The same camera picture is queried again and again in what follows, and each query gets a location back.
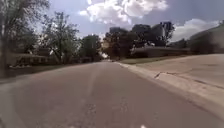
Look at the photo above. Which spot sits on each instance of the low house with porch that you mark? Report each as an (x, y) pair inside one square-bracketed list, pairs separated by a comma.
[(31, 59)]

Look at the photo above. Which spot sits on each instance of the grass lawn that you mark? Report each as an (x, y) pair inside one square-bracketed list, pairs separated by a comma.
[(146, 60)]

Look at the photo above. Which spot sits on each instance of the tall thin tree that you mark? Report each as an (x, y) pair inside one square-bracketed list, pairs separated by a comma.
[(60, 36)]

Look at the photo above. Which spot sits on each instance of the dark round tree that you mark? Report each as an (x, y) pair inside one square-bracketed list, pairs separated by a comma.
[(90, 46)]

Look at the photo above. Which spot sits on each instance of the pale concrete driveway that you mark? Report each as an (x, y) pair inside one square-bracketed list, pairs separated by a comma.
[(193, 68)]

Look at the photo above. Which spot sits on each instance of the long low building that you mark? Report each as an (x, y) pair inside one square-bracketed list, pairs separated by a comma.
[(160, 51)]

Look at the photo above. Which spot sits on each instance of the row of dark trees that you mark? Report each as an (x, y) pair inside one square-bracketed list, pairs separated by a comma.
[(140, 38)]

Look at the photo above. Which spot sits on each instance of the grey asphalt road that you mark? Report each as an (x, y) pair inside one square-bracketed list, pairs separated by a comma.
[(100, 96)]

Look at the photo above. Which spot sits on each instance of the large tree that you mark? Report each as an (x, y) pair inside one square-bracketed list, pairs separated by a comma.
[(15, 26)]

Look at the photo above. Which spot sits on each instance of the shaded grass strip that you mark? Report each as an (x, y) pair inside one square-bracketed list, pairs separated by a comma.
[(36, 69)]

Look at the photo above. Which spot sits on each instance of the pale concrete kerb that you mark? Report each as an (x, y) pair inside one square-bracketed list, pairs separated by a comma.
[(180, 86)]

